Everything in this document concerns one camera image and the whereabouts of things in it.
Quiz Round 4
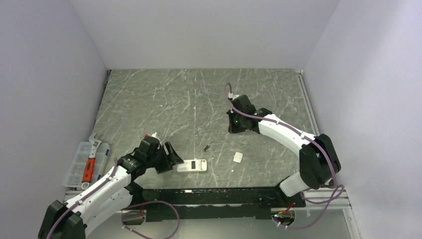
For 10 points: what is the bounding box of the red white remote control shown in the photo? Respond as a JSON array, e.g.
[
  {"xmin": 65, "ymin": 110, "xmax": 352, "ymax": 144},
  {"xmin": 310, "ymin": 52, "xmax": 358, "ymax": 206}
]
[{"xmin": 177, "ymin": 159, "xmax": 208, "ymax": 173}]

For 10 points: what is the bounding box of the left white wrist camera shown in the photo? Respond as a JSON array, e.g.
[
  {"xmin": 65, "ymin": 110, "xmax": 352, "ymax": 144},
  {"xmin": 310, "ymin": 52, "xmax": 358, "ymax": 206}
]
[{"xmin": 144, "ymin": 132, "xmax": 160, "ymax": 141}]

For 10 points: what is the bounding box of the clear plastic screw box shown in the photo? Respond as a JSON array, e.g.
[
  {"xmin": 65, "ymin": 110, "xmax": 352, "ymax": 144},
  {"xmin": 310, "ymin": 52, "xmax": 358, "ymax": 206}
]
[{"xmin": 63, "ymin": 141, "xmax": 110, "ymax": 189}]

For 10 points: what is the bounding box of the aluminium frame rail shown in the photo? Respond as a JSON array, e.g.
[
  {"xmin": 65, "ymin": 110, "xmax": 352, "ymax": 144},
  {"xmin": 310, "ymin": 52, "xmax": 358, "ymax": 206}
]
[{"xmin": 295, "ymin": 69, "xmax": 352, "ymax": 210}]

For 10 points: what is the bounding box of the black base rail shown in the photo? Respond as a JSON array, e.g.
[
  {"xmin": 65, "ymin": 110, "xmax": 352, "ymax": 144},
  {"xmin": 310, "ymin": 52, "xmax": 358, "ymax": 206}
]
[{"xmin": 130, "ymin": 186, "xmax": 306, "ymax": 222}]

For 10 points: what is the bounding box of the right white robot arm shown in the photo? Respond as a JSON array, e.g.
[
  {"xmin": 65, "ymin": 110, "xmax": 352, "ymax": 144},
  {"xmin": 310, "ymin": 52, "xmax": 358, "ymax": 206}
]
[{"xmin": 227, "ymin": 93, "xmax": 341, "ymax": 207}]

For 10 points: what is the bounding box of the white battery cover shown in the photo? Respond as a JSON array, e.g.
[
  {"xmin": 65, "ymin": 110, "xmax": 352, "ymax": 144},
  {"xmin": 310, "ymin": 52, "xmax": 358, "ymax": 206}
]
[{"xmin": 233, "ymin": 152, "xmax": 243, "ymax": 163}]

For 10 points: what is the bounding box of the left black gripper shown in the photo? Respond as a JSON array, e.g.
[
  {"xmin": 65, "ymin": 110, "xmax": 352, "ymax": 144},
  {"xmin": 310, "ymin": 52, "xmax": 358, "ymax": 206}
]
[{"xmin": 146, "ymin": 141, "xmax": 183, "ymax": 174}]

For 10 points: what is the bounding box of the orange handled adjustable wrench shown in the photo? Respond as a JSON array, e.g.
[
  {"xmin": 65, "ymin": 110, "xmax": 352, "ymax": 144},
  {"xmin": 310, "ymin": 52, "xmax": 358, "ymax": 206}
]
[{"xmin": 81, "ymin": 132, "xmax": 102, "ymax": 190}]

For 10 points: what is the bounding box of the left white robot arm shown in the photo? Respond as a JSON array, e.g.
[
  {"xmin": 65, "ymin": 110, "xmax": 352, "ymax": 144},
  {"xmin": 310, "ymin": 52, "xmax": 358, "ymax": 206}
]
[{"xmin": 37, "ymin": 135, "xmax": 184, "ymax": 239}]

